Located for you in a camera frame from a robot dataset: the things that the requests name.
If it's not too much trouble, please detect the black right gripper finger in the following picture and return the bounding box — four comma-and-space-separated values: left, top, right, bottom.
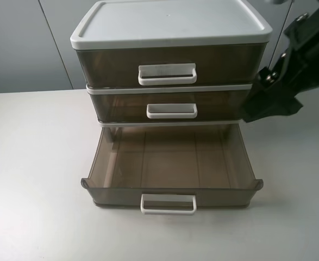
240, 71, 303, 123

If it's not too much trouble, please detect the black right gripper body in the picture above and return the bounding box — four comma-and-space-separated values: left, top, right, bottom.
258, 8, 319, 96

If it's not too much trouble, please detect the smoky brown drawer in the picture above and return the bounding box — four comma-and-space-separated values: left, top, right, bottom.
90, 90, 248, 123
77, 43, 266, 88
81, 124, 264, 215

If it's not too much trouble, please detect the thin grey cable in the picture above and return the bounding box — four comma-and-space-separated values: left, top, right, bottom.
268, 0, 293, 72

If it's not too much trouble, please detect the white plastic drawer cabinet frame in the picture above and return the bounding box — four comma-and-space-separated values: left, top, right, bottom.
70, 0, 273, 142

